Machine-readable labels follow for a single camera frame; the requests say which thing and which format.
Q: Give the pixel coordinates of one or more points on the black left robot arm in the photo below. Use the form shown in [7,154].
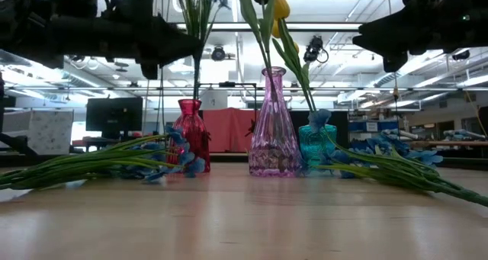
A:
[23,31]

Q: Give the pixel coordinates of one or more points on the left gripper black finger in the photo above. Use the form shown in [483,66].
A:
[167,46]

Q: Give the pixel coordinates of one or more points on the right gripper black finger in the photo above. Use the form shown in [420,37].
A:
[392,35]

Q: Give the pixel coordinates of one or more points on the black monitor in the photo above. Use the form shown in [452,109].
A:
[114,117]

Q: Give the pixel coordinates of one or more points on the pink glass vase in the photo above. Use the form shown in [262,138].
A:
[274,138]

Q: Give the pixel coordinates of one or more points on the teal glass vase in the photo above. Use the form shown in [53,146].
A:
[316,145]

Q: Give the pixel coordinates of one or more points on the white board panel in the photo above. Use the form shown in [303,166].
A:
[49,130]

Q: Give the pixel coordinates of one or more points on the green artificial flower stems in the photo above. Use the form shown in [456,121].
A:
[295,47]

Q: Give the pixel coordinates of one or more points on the blue artificial flower bunch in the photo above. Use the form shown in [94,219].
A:
[198,23]
[95,164]
[400,172]

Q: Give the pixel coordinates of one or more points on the black hanging camera light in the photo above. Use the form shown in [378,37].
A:
[218,53]
[313,48]

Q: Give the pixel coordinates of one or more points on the black partition panel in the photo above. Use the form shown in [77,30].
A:
[342,117]

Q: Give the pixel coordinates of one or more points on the red glass vase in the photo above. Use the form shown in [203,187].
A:
[192,126]

